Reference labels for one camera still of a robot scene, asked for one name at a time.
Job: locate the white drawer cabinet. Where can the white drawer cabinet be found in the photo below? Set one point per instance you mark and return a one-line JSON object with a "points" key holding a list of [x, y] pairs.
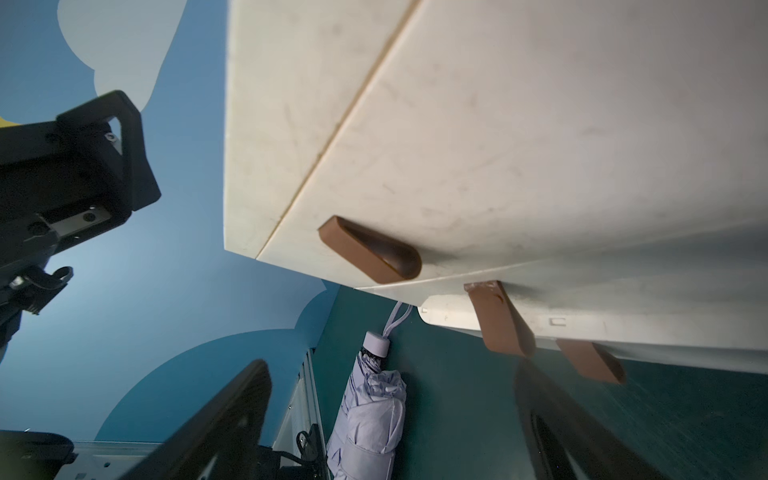
{"points": [[295, 71]]}

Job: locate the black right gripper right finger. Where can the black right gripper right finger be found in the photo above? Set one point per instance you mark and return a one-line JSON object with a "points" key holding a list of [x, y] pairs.
{"points": [[560, 435]]}

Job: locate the lilac umbrella with strap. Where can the lilac umbrella with strap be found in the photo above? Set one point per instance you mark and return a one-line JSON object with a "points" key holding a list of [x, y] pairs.
{"points": [[370, 420]]}

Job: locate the aluminium back frame rail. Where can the aluminium back frame rail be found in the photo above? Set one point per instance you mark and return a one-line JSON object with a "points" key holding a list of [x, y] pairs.
{"points": [[298, 451]]}

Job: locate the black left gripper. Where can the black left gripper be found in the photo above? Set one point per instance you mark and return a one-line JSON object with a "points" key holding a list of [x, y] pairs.
{"points": [[63, 183]]}

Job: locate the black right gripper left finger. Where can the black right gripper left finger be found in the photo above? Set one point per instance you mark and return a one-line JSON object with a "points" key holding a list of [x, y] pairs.
{"points": [[221, 440]]}

